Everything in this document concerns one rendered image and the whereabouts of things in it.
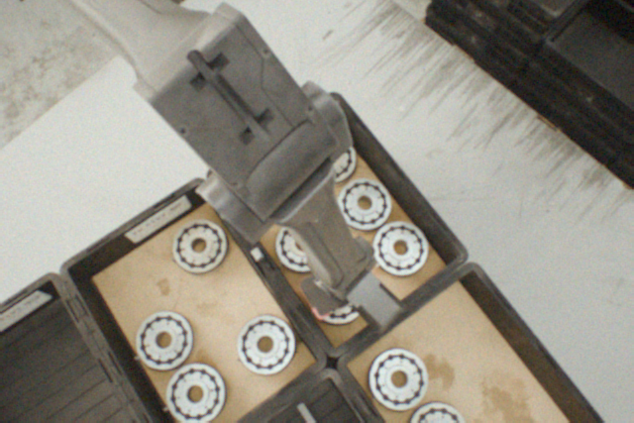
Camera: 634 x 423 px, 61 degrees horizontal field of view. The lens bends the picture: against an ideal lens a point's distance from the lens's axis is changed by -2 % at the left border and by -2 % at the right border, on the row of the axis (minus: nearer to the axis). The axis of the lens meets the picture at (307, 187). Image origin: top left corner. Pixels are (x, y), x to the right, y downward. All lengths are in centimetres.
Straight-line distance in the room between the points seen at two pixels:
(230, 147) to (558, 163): 110
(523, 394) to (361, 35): 88
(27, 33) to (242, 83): 224
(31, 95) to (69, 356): 144
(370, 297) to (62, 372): 60
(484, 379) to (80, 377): 72
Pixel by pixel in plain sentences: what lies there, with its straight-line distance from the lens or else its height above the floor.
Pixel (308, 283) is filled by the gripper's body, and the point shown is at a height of 98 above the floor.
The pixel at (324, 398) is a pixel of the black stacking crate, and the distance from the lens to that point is 103.
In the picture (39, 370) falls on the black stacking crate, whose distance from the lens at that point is 114.
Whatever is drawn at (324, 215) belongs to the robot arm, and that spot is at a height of 142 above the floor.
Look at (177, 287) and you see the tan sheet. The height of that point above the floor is 83.
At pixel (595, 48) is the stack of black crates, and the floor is 38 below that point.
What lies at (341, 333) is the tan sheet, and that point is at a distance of 103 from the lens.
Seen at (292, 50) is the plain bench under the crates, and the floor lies 70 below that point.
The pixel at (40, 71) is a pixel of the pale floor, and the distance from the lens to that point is 242.
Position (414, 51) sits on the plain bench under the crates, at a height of 70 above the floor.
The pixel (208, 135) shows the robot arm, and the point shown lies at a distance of 33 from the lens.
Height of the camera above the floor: 186
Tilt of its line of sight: 71 degrees down
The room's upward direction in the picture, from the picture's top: 1 degrees counter-clockwise
